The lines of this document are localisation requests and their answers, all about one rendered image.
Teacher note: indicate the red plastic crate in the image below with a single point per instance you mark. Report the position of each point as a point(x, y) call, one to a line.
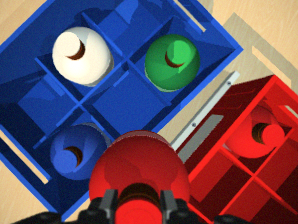
point(222, 186)

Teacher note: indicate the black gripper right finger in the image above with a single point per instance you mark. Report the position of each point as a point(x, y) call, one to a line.
point(182, 214)

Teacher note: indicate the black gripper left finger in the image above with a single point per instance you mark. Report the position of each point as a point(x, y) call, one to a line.
point(104, 209)

